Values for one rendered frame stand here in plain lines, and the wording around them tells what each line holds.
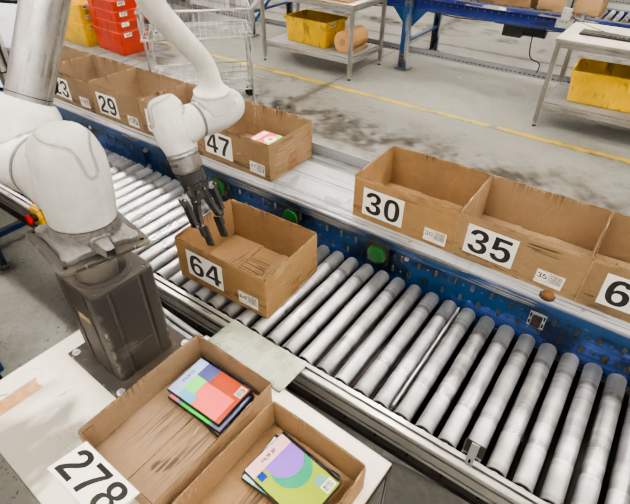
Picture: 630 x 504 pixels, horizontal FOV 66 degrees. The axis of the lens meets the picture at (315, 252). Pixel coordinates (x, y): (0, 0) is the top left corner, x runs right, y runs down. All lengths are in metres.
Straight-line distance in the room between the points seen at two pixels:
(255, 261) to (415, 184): 0.70
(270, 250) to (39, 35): 1.00
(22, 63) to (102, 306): 0.58
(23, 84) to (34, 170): 0.23
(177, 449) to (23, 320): 1.82
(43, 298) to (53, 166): 2.01
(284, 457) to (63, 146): 0.85
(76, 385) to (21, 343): 1.36
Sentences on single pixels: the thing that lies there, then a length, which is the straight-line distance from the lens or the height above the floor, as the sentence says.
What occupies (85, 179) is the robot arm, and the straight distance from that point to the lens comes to 1.14.
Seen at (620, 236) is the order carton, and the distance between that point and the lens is 1.83.
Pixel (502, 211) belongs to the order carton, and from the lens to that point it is 1.87.
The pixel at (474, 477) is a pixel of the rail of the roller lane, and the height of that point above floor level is 0.74.
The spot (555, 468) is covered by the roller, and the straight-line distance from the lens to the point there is 1.42.
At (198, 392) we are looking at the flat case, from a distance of 1.37.
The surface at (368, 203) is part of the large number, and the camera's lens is 1.73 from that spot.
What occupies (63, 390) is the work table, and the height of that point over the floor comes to 0.75.
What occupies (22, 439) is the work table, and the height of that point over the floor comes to 0.75.
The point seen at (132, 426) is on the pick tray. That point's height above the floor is 0.76.
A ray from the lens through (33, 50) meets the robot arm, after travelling 1.31.
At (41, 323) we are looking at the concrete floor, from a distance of 2.95.
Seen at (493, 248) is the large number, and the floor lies 0.96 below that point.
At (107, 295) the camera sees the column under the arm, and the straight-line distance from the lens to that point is 1.30.
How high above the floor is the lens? 1.89
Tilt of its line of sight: 39 degrees down
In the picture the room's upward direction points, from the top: 1 degrees clockwise
